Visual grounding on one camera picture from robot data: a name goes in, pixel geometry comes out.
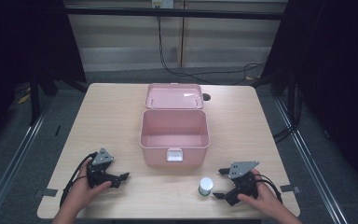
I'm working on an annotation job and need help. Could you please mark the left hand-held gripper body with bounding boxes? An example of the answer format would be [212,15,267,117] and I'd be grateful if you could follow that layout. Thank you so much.
[86,147,122,189]

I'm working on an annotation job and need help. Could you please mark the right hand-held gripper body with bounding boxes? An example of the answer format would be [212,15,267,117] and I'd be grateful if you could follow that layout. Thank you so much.
[224,161,260,207]

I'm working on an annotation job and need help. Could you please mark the small white bottle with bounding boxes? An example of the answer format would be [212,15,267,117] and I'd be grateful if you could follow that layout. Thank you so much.
[198,176,214,197]

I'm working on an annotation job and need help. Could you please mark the pink storage box with lid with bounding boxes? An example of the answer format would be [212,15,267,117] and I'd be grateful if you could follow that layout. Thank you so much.
[139,82,211,169]

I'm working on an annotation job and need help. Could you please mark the person's right hand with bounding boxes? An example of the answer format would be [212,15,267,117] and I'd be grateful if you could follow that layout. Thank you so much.
[237,168,284,217]

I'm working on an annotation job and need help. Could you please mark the person's left hand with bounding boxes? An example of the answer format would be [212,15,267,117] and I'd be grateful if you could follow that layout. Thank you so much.
[62,158,113,216]

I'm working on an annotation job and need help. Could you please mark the grey tape strip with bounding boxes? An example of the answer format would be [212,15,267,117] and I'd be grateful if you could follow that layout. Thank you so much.
[280,184,301,194]
[35,188,59,198]

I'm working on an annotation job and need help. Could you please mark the yellow floor tape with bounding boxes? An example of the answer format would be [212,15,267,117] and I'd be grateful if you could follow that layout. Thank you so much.
[17,92,32,105]

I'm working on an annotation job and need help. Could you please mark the black curtain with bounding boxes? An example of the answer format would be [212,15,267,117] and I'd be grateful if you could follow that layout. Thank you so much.
[0,0,88,157]
[251,0,358,188]

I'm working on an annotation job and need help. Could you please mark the black horizontal bar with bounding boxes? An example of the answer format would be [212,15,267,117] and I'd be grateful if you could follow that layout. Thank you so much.
[64,7,285,21]

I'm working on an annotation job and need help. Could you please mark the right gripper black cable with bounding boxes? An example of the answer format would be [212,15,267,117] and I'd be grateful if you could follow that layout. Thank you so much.
[253,173,283,204]

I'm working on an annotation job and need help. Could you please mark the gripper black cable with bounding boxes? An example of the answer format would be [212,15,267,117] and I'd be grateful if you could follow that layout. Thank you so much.
[253,173,283,204]
[59,151,99,209]

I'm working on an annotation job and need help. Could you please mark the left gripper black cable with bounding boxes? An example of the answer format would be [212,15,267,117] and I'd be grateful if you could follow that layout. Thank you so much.
[59,151,99,209]

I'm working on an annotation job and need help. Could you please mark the metal floor rail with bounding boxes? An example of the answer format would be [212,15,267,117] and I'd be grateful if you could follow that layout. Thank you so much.
[274,97,348,224]
[0,102,49,224]

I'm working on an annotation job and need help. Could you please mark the black wall cable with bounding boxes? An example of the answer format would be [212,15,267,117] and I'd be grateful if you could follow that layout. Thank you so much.
[157,15,267,86]

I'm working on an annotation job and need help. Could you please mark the white wall socket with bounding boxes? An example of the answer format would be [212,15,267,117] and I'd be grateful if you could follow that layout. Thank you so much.
[151,0,174,9]

